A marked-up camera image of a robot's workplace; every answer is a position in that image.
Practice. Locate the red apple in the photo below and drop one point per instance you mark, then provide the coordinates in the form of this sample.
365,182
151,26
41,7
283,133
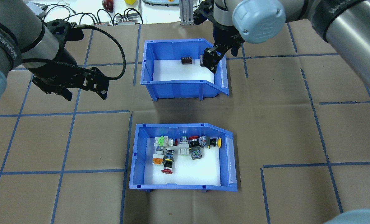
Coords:
108,4

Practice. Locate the orange and white switch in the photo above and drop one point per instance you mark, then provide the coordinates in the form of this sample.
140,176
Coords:
158,158

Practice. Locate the blue bin of push buttons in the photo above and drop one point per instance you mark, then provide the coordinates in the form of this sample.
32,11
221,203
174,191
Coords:
178,187

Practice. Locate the grey box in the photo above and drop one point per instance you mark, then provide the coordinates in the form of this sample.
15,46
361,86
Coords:
34,6

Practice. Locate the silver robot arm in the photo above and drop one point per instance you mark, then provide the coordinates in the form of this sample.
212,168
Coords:
14,18
259,18

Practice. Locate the grey contact block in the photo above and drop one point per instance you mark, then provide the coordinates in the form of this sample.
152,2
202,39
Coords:
204,142

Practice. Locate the blue bin of black parts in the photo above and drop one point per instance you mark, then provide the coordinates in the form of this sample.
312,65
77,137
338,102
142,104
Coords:
172,90

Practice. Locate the yellow block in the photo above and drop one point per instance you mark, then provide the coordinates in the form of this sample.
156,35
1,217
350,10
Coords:
130,1

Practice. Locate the small red push button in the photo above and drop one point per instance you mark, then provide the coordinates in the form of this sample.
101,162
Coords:
173,142

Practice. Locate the grey usb hub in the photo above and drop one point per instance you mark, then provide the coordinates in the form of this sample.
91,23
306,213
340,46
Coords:
99,23
127,21

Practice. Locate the black switch with green insert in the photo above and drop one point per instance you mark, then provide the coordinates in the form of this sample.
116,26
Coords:
196,153

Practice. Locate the black rectangular relay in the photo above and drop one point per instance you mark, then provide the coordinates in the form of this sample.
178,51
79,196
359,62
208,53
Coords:
187,60

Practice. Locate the green and white switch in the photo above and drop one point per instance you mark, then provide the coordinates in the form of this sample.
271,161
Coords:
161,142

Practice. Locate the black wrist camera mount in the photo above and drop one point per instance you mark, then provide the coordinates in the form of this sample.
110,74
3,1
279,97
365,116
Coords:
63,29
205,12

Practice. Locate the red mushroom button black body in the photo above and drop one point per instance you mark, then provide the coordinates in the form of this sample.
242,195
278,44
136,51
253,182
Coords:
193,141

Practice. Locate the aluminium camera stand post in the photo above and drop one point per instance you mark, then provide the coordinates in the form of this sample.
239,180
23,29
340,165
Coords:
186,14

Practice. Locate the white foam liner sheet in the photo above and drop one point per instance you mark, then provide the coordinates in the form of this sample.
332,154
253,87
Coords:
197,174
172,72

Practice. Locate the yellow push button black body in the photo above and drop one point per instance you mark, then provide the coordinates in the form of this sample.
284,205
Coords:
215,142

